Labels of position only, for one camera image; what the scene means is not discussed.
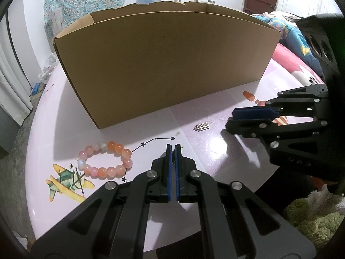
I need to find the grey cabinet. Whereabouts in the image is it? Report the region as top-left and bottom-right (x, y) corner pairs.
(0, 105), (17, 158)

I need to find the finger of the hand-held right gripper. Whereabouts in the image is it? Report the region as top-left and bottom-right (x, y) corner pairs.
(226, 120), (328, 148)
(232, 84), (329, 121)

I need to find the brown cardboard box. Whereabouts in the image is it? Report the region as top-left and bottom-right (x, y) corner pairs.
(53, 0), (282, 129)

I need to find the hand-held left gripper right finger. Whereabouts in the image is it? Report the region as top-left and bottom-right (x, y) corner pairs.
(175, 144), (316, 259)

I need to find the white curtain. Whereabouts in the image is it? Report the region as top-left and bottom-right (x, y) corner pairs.
(0, 27), (33, 126)

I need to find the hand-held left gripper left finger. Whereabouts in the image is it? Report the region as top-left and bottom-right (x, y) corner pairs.
(31, 144), (172, 259)

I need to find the green plush rug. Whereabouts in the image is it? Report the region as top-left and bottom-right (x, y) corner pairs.
(283, 185), (340, 249)

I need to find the floral hanging cloth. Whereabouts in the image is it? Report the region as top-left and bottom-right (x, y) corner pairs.
(44, 0), (136, 37)

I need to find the white plastic bag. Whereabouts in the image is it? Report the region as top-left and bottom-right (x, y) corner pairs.
(38, 52), (58, 84)

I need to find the blue printed quilt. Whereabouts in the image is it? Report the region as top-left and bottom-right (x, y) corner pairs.
(253, 12), (324, 76)

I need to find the pink floral blanket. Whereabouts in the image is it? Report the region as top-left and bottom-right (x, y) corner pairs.
(271, 43), (325, 87)

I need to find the orange pink bead bracelet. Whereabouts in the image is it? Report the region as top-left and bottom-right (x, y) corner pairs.
(78, 141), (133, 179)

